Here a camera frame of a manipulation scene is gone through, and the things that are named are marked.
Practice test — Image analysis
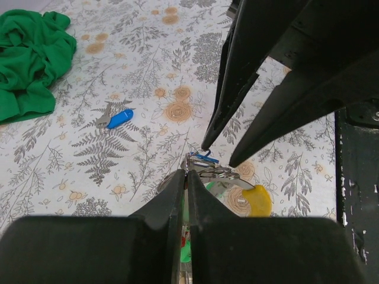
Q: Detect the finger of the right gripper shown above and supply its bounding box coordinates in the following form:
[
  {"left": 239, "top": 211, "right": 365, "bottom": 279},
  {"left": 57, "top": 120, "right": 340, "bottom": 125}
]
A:
[
  {"left": 229, "top": 51, "right": 378, "bottom": 167},
  {"left": 201, "top": 1, "right": 266, "bottom": 149}
]

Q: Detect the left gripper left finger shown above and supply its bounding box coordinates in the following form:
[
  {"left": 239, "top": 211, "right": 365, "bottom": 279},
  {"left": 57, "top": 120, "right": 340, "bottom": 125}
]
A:
[{"left": 1, "top": 170, "right": 185, "bottom": 283}]

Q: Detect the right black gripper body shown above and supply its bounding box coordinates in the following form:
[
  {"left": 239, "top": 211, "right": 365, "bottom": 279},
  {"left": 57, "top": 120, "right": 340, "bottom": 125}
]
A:
[{"left": 254, "top": 1, "right": 378, "bottom": 89}]

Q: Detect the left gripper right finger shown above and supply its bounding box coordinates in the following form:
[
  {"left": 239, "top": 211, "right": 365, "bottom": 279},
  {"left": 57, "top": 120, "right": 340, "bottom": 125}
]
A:
[{"left": 187, "top": 171, "right": 365, "bottom": 283}]

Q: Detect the green tag key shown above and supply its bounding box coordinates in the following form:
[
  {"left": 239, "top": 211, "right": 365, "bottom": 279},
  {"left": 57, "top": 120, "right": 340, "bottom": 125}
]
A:
[{"left": 180, "top": 182, "right": 229, "bottom": 264}]

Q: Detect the metal key organizer ring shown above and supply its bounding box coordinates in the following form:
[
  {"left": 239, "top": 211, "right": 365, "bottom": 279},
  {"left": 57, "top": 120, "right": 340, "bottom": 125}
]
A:
[{"left": 156, "top": 150, "right": 272, "bottom": 218}]

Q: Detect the blue tag key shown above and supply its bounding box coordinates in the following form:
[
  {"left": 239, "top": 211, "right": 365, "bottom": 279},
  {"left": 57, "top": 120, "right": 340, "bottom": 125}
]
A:
[
  {"left": 189, "top": 150, "right": 219, "bottom": 164},
  {"left": 95, "top": 103, "right": 134, "bottom": 129}
]

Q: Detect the green crumpled cloth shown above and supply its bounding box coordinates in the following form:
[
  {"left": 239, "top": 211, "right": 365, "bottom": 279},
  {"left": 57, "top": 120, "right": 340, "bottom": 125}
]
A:
[{"left": 1, "top": 9, "right": 76, "bottom": 124}]

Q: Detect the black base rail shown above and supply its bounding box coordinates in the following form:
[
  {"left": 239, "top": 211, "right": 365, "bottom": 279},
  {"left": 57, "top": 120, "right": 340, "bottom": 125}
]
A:
[{"left": 335, "top": 98, "right": 378, "bottom": 266}]

